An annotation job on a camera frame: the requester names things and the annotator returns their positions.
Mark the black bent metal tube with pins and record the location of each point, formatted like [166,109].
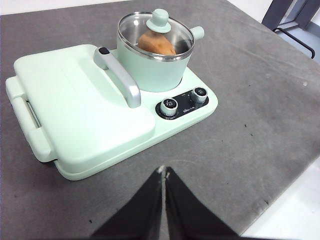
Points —
[293,40]

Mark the dark metal frame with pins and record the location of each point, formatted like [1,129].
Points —
[272,12]

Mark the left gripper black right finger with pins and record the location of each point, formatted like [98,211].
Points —
[190,215]

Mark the mint green steamer pot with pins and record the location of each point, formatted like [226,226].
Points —
[150,72]

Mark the glass lid with green knob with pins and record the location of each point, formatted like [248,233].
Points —
[158,20]

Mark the mint green breakfast machine base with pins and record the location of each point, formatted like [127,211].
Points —
[180,125]

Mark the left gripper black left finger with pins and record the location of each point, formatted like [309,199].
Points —
[140,215]

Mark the brown potato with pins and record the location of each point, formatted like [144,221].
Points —
[155,45]

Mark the mint green griddle cover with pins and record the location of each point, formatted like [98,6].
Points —
[75,100]

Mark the silver control knob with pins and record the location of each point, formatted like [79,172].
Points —
[199,93]
[169,106]

